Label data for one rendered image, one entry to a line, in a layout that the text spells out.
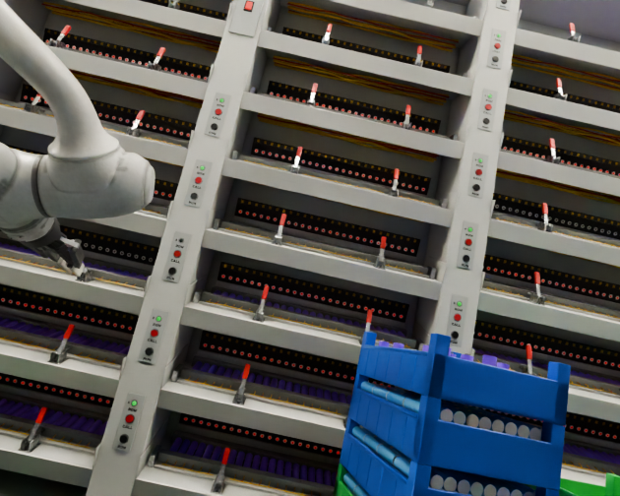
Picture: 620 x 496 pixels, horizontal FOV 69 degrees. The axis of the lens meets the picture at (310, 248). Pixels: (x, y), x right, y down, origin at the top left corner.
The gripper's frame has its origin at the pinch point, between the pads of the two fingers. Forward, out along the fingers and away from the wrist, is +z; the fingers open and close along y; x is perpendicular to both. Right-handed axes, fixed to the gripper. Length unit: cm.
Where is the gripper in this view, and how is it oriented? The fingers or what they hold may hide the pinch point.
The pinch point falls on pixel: (71, 264)
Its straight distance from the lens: 115.2
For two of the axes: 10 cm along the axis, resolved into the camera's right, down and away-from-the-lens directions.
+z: -1.1, 4.2, 9.0
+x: 2.0, -8.8, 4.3
